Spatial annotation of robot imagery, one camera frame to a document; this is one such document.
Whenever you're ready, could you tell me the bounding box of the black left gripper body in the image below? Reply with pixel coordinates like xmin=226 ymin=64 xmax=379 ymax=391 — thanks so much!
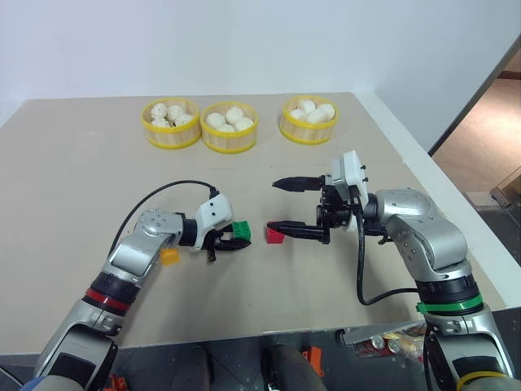
xmin=202 ymin=227 xmax=229 ymax=264

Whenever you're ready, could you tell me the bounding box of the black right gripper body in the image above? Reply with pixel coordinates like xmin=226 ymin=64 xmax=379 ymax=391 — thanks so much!
xmin=315 ymin=174 xmax=362 ymax=232

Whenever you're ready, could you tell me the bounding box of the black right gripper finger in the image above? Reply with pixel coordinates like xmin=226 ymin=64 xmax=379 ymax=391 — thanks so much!
xmin=266 ymin=220 xmax=331 ymax=244
xmin=271 ymin=175 xmax=326 ymax=193

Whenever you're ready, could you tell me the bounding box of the green toy brick cube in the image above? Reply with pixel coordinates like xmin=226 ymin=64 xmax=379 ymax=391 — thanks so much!
xmin=231 ymin=219 xmax=252 ymax=242

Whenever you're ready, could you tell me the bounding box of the red toy brick cube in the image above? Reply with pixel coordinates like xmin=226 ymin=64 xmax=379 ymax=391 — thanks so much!
xmin=265 ymin=226 xmax=287 ymax=245

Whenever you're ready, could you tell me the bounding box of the yellow rimmed wooden steamer basket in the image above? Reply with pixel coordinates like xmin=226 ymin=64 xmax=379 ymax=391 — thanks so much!
xmin=140 ymin=97 xmax=202 ymax=151
xmin=278 ymin=94 xmax=340 ymax=146
xmin=200 ymin=101 xmax=259 ymax=155

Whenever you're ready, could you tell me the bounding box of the dark rounded shape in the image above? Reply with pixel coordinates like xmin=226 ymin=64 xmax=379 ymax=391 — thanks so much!
xmin=263 ymin=344 xmax=327 ymax=391

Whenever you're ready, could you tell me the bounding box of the red drink cans pack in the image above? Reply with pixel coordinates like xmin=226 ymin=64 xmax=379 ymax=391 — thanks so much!
xmin=352 ymin=334 xmax=409 ymax=360

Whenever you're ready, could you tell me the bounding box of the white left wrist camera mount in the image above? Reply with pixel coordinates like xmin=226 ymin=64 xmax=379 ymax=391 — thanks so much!
xmin=194 ymin=194 xmax=234 ymax=251

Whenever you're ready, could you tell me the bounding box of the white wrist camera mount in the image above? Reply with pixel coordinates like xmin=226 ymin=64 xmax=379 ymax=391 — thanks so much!
xmin=194 ymin=194 xmax=234 ymax=251
xmin=330 ymin=151 xmax=370 ymax=213

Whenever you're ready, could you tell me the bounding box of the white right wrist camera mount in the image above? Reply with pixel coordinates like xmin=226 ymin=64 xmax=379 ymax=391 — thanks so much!
xmin=330 ymin=151 xmax=370 ymax=213

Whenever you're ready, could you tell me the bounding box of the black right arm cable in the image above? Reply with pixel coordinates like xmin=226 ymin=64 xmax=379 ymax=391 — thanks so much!
xmin=349 ymin=185 xmax=420 ymax=307

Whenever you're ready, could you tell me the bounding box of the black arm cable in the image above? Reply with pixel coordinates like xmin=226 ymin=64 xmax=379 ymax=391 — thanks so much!
xmin=349 ymin=185 xmax=420 ymax=307
xmin=108 ymin=180 xmax=220 ymax=261

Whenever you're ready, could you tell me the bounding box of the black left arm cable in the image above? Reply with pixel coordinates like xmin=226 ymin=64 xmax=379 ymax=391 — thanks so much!
xmin=108 ymin=180 xmax=220 ymax=261

